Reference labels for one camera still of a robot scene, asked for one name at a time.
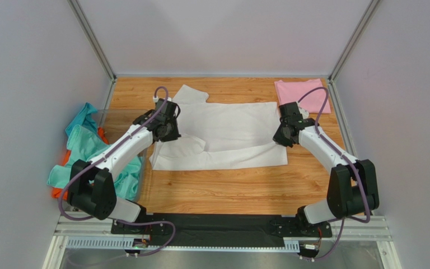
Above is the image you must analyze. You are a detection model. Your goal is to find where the white t shirt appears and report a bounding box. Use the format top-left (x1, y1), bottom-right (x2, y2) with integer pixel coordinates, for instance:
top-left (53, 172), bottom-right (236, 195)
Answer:
top-left (149, 85), bottom-right (288, 171)

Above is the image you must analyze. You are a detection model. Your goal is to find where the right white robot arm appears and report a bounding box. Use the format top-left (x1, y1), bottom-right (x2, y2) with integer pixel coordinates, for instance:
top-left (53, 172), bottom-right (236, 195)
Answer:
top-left (273, 102), bottom-right (380, 225)

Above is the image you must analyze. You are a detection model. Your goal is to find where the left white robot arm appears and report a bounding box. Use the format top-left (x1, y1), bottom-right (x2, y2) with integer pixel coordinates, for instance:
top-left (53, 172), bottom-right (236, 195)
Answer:
top-left (62, 99), bottom-right (181, 222)

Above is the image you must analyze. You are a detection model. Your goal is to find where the folded pink t shirt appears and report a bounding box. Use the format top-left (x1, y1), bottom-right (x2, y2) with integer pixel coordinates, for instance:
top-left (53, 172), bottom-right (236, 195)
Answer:
top-left (274, 78), bottom-right (331, 115)

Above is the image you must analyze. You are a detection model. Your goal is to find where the clear plastic bin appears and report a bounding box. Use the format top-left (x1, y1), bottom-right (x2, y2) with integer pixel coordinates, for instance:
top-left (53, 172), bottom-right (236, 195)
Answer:
top-left (93, 110), bottom-right (150, 202)

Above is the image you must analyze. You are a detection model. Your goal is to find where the teal blue t shirt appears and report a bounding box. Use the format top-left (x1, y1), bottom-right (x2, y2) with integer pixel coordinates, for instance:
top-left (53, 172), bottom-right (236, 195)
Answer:
top-left (65, 103), bottom-right (98, 137)

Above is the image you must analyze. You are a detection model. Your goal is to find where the mint green t shirt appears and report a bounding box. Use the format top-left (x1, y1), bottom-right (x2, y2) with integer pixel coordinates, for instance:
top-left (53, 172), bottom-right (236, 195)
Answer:
top-left (47, 125), bottom-right (143, 201)

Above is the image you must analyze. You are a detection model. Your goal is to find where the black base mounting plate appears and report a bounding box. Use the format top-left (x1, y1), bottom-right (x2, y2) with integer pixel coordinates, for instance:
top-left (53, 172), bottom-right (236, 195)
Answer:
top-left (111, 213), bottom-right (333, 248)

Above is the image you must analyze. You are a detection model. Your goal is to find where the orange t shirt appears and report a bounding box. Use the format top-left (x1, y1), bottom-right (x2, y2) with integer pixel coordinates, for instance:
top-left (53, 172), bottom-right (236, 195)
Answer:
top-left (47, 125), bottom-right (109, 199)

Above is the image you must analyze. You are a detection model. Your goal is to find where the aluminium frame rail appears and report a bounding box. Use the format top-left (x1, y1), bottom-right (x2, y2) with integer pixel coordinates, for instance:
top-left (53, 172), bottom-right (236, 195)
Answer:
top-left (43, 212), bottom-right (401, 268)

